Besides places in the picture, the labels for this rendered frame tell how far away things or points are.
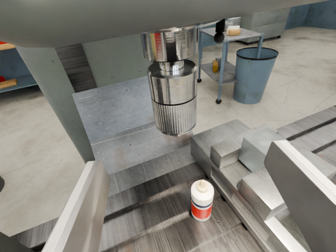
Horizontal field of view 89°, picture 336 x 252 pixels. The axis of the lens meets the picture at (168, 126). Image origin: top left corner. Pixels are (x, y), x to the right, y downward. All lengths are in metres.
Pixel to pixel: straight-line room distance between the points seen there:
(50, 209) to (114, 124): 1.38
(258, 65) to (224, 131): 1.94
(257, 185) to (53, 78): 0.52
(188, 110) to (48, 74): 0.44
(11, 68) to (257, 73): 4.42
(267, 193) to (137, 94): 0.42
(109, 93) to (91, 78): 0.06
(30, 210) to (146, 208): 1.60
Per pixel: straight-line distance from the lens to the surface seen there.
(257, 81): 2.45
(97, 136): 0.56
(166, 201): 0.41
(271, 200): 0.31
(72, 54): 0.53
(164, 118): 0.17
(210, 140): 0.43
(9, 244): 0.35
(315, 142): 0.63
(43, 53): 0.54
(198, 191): 0.32
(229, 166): 0.38
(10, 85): 4.19
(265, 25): 5.58
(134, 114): 0.55
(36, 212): 1.90
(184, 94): 0.16
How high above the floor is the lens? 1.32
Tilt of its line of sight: 38 degrees down
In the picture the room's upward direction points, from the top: 6 degrees counter-clockwise
